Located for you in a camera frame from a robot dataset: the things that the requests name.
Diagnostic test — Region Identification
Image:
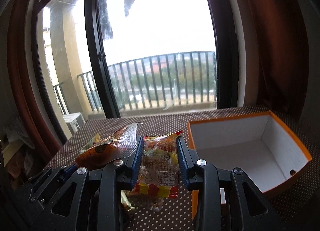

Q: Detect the clear colourful candy packet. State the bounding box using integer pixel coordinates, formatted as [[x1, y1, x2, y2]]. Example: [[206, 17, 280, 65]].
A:
[[134, 131, 183, 198]]

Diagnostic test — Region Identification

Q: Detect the white air conditioner unit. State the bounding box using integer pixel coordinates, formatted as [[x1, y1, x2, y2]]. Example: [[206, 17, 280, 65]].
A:
[[63, 113, 85, 135]]

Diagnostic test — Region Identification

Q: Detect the orange clear snack packet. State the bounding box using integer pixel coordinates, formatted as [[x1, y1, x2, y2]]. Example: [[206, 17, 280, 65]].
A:
[[75, 123, 144, 170]]

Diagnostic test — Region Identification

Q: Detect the orange cardboard box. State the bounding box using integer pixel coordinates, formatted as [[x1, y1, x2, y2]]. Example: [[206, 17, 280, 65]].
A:
[[188, 110, 317, 219]]

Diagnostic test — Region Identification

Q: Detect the brown polka dot tablecloth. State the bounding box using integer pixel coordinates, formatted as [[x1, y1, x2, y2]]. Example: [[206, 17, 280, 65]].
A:
[[48, 106, 319, 230]]

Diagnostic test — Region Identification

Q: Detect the balcony metal railing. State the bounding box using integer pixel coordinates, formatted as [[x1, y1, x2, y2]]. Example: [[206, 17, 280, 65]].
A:
[[52, 51, 218, 115]]

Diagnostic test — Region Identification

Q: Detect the brown curtain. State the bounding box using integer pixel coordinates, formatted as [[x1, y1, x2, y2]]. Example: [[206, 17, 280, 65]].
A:
[[247, 0, 309, 119]]

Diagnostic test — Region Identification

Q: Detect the black window frame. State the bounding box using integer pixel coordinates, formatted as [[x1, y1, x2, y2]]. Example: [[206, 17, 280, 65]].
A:
[[84, 0, 120, 118]]

